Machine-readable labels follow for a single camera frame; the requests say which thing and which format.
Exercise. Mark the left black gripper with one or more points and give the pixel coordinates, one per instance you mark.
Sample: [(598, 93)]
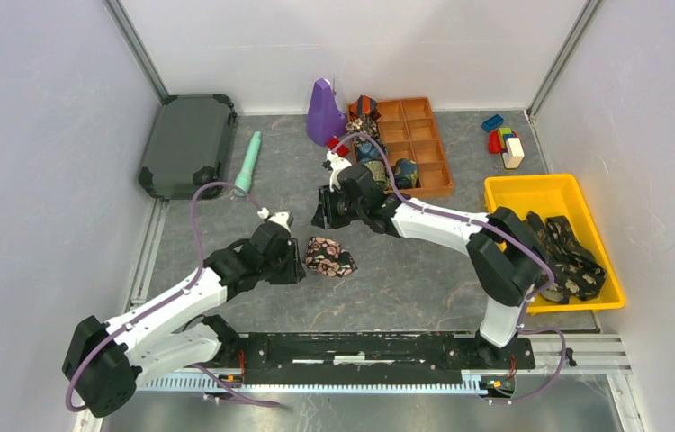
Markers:
[(294, 271)]

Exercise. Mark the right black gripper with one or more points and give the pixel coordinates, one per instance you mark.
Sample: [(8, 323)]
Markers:
[(325, 215)]

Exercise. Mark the black pink rose tie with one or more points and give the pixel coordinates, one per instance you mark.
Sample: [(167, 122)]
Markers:
[(327, 257)]

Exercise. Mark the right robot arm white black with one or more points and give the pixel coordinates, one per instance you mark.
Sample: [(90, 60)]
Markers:
[(506, 256)]

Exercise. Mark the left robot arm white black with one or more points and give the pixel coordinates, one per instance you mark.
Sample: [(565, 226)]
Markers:
[(106, 362)]

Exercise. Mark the dark paisley ties in bin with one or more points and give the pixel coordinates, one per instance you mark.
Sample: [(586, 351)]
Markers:
[(576, 271)]

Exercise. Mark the rolled olive patterned tie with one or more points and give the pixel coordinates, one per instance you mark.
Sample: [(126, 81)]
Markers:
[(379, 173)]

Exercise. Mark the rolled blue patterned tie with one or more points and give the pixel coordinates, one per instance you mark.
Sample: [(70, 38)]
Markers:
[(366, 152)]

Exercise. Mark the small red block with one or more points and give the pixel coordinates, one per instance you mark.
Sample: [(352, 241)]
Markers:
[(336, 147)]

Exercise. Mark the rolled navy gold tie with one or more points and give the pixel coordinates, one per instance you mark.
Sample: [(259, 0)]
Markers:
[(406, 174)]

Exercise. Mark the rolled brown floral tie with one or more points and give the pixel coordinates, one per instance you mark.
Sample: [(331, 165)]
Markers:
[(364, 124)]

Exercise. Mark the mint green flashlight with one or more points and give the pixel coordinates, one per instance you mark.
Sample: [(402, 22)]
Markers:
[(244, 178)]

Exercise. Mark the purple metronome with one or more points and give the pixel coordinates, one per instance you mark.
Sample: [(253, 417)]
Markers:
[(324, 120)]

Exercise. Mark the orange compartment tray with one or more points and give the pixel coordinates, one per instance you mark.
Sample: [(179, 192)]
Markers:
[(408, 129)]

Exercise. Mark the rolled orange black tie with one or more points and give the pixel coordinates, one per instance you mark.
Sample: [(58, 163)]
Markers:
[(364, 106)]

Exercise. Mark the dark green suitcase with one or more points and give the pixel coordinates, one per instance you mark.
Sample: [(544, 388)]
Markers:
[(188, 145)]

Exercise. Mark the blue toy brick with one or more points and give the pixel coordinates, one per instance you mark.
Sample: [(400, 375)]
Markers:
[(492, 123)]

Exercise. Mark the colourful toy block stack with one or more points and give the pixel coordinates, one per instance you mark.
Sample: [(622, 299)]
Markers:
[(506, 143)]

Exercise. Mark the yellow plastic bin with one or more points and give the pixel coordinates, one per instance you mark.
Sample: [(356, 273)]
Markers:
[(557, 195)]

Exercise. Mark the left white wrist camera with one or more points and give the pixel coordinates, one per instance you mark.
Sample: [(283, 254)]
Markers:
[(281, 218)]

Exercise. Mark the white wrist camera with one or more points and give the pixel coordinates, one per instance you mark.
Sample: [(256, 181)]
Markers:
[(335, 164), (281, 218)]

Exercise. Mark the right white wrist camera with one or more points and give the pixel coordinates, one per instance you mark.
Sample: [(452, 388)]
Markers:
[(335, 164)]

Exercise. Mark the aluminium rail frame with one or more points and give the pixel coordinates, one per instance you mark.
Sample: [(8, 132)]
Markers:
[(576, 354)]

